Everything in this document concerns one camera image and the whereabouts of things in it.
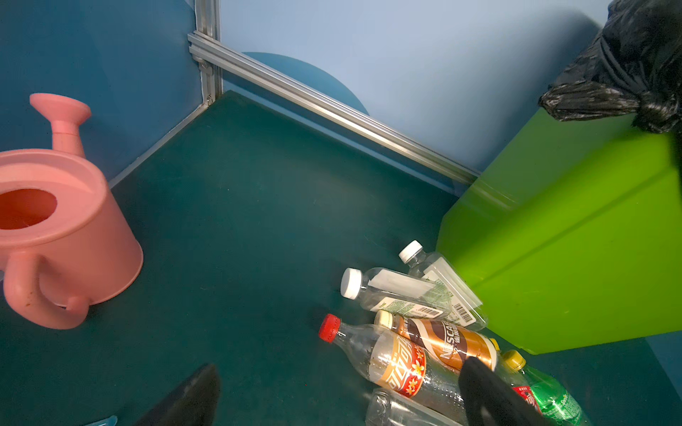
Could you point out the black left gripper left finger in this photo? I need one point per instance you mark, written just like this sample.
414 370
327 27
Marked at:
193 402

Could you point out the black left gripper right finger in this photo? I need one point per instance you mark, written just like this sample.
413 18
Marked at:
489 400

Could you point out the green sprite bottle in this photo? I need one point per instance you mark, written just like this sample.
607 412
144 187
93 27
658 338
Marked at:
555 402

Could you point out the green plastic trash bin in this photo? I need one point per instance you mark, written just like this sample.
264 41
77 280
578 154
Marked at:
572 236

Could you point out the black bin liner bag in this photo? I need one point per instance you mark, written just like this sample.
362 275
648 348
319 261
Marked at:
632 67

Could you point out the yellow-cap red label bottle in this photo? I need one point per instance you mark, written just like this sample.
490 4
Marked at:
513 378

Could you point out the brown coffee bottle middle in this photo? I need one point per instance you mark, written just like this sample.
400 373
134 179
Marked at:
448 343

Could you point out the clear square white-cap bottle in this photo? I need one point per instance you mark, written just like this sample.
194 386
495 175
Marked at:
449 288

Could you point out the red-cap orange tea bottle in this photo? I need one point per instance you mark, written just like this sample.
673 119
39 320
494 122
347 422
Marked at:
397 364

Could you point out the clear flat white-cap bottle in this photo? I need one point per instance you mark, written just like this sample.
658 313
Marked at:
381 289

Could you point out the pink watering can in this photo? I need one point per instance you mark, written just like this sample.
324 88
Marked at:
65 243

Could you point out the aluminium back frame rail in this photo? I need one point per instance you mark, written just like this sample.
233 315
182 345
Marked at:
238 64

